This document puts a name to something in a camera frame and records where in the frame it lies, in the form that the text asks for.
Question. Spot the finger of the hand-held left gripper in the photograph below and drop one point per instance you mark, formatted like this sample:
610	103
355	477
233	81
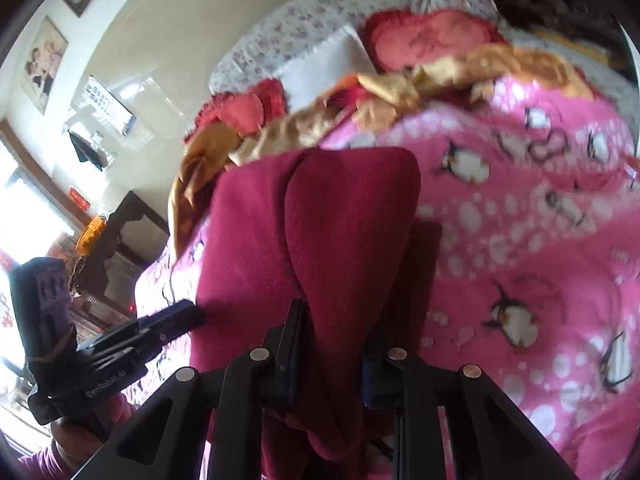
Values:
172	317

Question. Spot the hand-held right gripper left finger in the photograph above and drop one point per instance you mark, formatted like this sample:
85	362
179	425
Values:
288	352

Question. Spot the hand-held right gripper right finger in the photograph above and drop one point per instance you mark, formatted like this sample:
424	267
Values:
375	385

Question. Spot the maroon fleece garment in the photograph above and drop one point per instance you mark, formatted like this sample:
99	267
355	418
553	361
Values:
260	235

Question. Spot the person's left forearm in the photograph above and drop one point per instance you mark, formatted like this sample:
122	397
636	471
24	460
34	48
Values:
37	467

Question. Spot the person's left hand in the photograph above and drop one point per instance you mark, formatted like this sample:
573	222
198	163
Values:
70	442

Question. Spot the dark wooden table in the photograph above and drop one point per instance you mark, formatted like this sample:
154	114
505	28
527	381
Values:
132	230

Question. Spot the orange basket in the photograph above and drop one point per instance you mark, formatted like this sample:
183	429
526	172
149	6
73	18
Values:
92	232

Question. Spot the dark hanging cloth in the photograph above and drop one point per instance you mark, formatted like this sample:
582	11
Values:
87	150

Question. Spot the pink penguin print blanket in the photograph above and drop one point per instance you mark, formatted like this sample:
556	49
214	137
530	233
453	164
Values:
525	240

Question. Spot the red fringed pillow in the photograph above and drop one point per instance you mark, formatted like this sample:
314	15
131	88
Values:
240	105
425	40

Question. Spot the white folded cloth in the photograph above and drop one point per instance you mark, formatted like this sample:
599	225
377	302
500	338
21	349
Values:
325	65

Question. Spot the floral bed sheet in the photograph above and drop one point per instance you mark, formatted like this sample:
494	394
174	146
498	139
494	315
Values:
310	25

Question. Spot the gold and red satin quilt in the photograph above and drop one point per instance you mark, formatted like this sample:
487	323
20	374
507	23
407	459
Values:
450	70

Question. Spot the dark wooden headboard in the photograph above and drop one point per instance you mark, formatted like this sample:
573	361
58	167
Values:
550	5

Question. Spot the small red wall sign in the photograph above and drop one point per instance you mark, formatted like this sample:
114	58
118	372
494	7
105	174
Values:
78	198

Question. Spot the wall calendar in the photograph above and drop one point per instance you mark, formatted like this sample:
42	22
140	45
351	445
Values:
105	105

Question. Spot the wall poster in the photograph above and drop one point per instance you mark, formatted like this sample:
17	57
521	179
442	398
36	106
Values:
44	67

